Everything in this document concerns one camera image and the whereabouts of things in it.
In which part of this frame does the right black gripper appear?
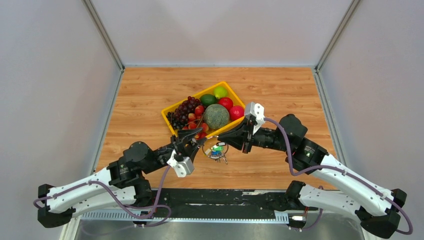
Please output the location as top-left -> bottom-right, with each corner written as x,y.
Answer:
217,117 -> 291,154

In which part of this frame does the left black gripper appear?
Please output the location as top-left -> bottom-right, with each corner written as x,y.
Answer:
143,127 -> 208,175

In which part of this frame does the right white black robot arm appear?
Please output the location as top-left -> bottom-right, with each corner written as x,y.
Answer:
218,114 -> 407,239

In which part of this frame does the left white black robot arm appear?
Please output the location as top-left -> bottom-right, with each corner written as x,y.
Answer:
33,128 -> 207,228

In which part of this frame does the pile of coloured tagged keys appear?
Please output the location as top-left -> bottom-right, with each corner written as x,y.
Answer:
203,145 -> 225,160

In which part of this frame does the dark purple grape bunch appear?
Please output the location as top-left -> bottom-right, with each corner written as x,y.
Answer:
165,96 -> 203,131

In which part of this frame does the pink red apple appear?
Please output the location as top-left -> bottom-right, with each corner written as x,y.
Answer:
228,105 -> 245,121

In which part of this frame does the green netted melon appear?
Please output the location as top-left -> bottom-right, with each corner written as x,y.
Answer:
203,104 -> 230,130

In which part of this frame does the yellow plastic tray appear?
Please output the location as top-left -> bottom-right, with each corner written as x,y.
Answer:
161,81 -> 246,139

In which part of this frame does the dark green avocado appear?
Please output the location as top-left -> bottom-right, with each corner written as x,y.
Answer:
199,94 -> 218,108

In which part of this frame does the light green lime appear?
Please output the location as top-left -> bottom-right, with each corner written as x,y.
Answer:
213,86 -> 228,100

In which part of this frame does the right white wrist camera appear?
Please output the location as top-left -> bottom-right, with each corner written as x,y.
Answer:
244,101 -> 265,135

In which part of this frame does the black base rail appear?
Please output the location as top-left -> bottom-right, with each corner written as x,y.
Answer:
81,188 -> 307,225

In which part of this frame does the left aluminium frame post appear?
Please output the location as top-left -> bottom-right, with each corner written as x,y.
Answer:
81,0 -> 125,73

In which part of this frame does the aluminium frame post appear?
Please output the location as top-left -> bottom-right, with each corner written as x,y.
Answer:
81,0 -> 125,73
314,0 -> 362,73

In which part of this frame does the right aluminium frame post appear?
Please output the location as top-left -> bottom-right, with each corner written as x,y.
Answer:
314,0 -> 362,73

